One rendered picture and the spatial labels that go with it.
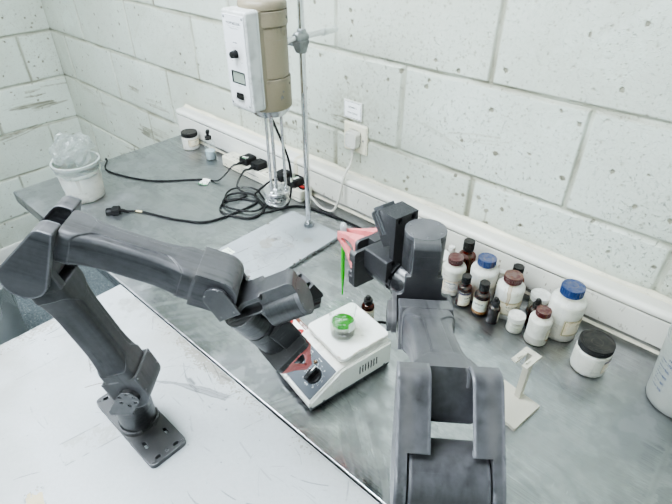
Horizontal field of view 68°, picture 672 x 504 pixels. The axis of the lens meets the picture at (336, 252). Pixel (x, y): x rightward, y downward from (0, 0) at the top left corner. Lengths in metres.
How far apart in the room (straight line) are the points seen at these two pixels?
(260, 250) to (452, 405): 0.94
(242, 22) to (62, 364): 0.78
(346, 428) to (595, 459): 0.43
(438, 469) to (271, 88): 0.88
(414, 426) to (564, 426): 0.63
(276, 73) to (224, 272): 0.55
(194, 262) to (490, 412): 0.44
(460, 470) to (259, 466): 0.53
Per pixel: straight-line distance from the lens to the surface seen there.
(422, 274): 0.67
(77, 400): 1.11
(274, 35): 1.12
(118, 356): 0.86
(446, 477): 0.45
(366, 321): 1.01
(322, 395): 0.96
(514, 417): 1.02
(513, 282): 1.15
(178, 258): 0.71
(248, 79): 1.11
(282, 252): 1.34
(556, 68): 1.13
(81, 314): 0.82
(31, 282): 0.78
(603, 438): 1.06
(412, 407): 0.45
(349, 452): 0.93
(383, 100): 1.36
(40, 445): 1.07
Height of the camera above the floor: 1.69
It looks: 36 degrees down
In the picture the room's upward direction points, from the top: straight up
